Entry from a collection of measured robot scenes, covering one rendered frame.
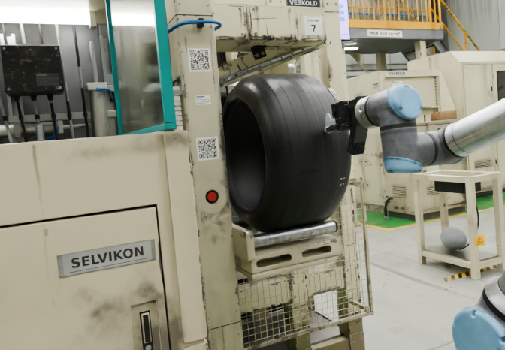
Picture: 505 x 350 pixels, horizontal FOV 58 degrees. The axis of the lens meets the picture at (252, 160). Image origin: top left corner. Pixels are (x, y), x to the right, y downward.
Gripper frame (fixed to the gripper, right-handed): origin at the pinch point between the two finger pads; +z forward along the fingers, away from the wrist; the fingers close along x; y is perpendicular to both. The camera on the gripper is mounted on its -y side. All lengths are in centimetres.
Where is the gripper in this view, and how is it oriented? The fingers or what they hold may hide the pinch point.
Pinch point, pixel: (328, 131)
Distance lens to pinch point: 146.9
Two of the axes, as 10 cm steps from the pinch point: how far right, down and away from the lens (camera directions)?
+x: -9.1, 1.0, -4.1
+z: -4.0, 1.0, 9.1
